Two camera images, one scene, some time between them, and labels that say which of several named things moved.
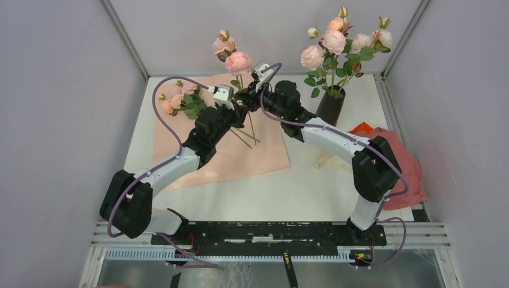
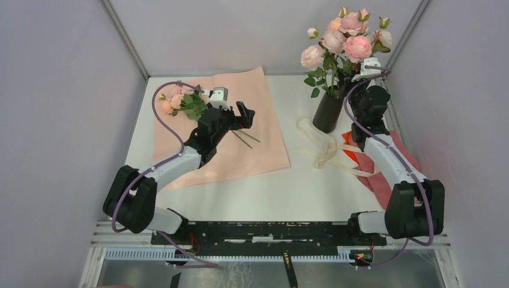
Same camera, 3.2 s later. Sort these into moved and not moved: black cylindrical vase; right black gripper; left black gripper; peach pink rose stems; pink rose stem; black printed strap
Moved: pink rose stem; right black gripper
Not moved: black printed strap; black cylindrical vase; peach pink rose stems; left black gripper
